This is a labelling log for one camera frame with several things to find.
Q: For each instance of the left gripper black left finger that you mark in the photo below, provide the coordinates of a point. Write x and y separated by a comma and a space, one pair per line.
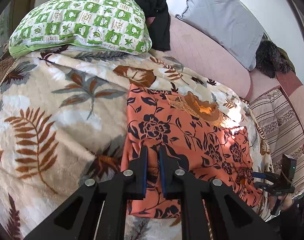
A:
97, 210

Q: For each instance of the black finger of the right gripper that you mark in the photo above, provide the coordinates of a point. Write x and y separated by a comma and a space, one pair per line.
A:
264, 186

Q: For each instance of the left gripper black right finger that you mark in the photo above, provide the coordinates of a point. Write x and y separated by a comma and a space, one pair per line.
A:
209, 209

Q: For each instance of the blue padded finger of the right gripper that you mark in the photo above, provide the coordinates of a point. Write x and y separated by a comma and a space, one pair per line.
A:
264, 175

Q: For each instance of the orange floral garment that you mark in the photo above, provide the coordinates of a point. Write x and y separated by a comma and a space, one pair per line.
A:
158, 118

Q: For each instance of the black clothing pile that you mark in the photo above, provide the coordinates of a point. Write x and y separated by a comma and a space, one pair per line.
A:
157, 18

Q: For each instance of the striped bed sheet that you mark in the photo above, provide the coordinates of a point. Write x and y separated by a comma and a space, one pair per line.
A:
283, 132

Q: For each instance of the pink headboard cushion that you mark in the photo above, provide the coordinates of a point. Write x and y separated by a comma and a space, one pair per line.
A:
294, 90

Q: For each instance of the leaf pattern fleece blanket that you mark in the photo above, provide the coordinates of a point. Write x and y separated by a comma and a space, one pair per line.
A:
63, 120

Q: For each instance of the dark furry garment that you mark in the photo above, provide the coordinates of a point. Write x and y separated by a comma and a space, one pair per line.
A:
271, 59

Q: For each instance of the pink bolster cushion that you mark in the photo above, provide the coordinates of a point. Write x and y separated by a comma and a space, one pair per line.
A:
198, 52

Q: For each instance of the grey pillow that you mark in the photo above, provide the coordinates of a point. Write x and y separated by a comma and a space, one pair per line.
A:
230, 24

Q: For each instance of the green white patterned pillow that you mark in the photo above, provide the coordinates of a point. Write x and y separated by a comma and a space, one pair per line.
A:
112, 25

